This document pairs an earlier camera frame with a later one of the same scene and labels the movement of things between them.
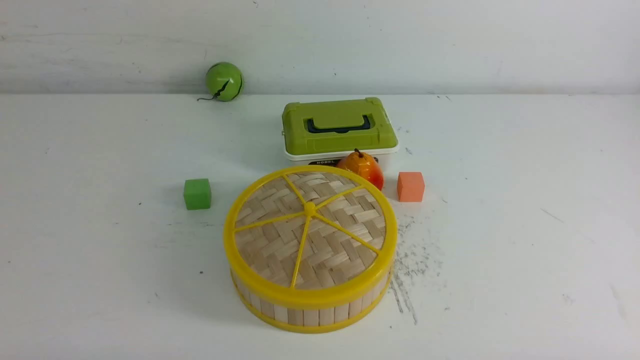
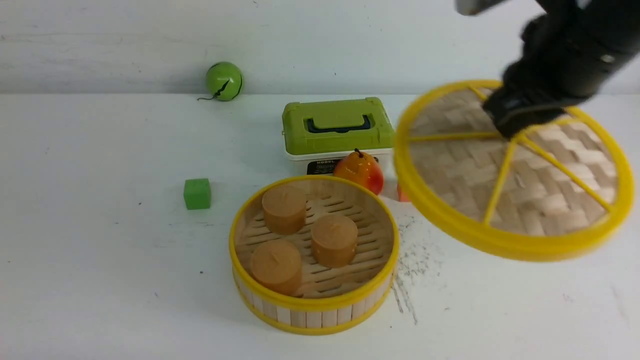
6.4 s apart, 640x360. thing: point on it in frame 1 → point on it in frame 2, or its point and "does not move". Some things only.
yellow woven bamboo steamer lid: [310, 237] → [551, 192]
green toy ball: [223, 81] does not move
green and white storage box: [324, 132] does not move
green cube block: [197, 194] does not move
